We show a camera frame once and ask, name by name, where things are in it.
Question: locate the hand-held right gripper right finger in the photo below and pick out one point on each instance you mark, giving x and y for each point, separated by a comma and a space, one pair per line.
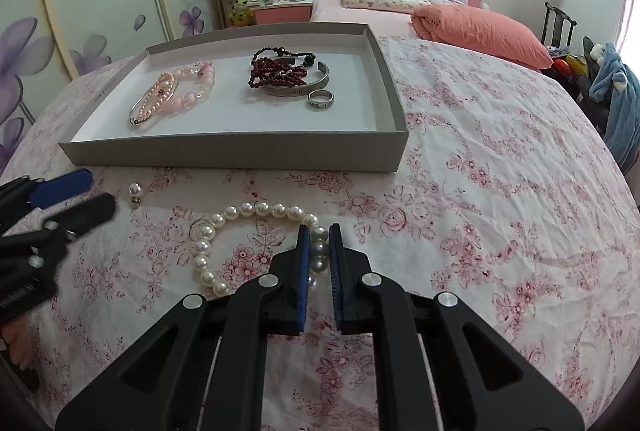
336, 271

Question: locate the person's left hand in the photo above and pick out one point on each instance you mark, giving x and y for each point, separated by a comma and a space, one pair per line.
14, 338

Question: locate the wide silver cuff bangle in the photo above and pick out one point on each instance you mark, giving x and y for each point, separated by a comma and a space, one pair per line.
300, 91

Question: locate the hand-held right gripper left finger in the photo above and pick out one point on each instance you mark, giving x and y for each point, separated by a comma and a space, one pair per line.
301, 271

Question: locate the coral folded quilt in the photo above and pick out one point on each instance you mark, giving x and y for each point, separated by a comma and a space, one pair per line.
480, 28

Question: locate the grey cardboard box tray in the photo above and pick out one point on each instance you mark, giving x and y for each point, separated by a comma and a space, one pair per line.
240, 116

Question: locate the blue plush garment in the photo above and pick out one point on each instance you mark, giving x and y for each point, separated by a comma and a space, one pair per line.
625, 111

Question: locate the colourful clothes pile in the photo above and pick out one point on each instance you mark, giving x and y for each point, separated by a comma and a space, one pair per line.
570, 66

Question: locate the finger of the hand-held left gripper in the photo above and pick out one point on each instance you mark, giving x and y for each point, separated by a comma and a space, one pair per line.
60, 186
85, 211

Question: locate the dark wooden chair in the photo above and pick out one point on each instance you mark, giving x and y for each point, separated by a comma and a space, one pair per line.
557, 28

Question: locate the plain pink bed sheet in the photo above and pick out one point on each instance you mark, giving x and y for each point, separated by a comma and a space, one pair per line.
350, 13

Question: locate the white pearl earring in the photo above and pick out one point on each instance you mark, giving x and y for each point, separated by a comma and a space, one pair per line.
134, 189

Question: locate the pink nightstand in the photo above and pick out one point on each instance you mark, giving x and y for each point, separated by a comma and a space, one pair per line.
282, 14

